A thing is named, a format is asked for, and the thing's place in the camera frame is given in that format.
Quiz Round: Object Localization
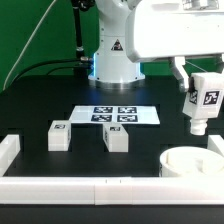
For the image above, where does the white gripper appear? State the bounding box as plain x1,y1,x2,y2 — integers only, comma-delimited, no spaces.
125,0,224,92

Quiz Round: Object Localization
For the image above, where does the white round stool seat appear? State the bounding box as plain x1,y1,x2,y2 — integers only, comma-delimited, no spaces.
159,146,224,177

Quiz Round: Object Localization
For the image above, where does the white marker sheet with tags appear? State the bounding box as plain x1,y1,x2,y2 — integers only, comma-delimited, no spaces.
69,105,160,125

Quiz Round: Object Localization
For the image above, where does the black pole with cables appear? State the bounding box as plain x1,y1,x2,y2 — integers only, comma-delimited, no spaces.
3,0,95,89

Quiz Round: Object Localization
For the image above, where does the white cable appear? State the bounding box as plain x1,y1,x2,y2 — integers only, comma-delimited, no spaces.
2,0,58,93

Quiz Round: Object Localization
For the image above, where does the white U-shaped fence frame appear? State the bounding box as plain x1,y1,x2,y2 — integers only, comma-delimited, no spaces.
0,135,224,205

